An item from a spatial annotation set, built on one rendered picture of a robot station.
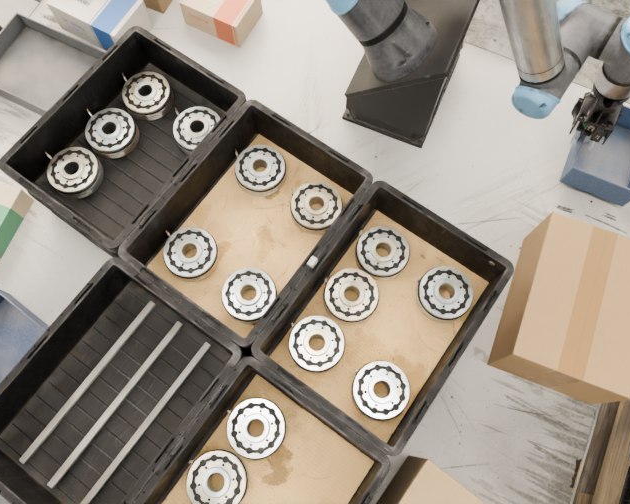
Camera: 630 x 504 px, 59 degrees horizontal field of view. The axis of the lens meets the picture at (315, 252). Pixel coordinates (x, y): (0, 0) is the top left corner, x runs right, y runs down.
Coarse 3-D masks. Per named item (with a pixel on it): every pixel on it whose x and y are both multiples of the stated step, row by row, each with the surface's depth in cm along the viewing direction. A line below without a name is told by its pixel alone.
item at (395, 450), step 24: (432, 216) 102; (336, 240) 101; (504, 264) 99; (480, 312) 97; (264, 336) 95; (264, 360) 94; (456, 360) 94; (336, 408) 92; (360, 432) 90; (408, 432) 90
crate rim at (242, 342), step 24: (288, 120) 108; (216, 144) 107; (312, 144) 107; (192, 168) 105; (360, 168) 106; (168, 192) 103; (360, 192) 104; (168, 288) 98; (288, 288) 98; (240, 336) 95
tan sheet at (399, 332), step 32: (384, 224) 112; (352, 256) 110; (384, 256) 110; (416, 256) 110; (448, 256) 110; (320, 288) 108; (384, 288) 108; (480, 288) 108; (384, 320) 106; (416, 320) 106; (288, 352) 104; (352, 352) 104; (384, 352) 104; (416, 352) 104; (320, 384) 102; (416, 384) 102; (352, 416) 101
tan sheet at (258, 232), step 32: (288, 160) 117; (224, 192) 114; (288, 192) 114; (192, 224) 112; (224, 224) 112; (256, 224) 112; (288, 224) 112; (160, 256) 110; (192, 256) 110; (224, 256) 110; (256, 256) 110; (288, 256) 110; (192, 288) 108; (224, 320) 106
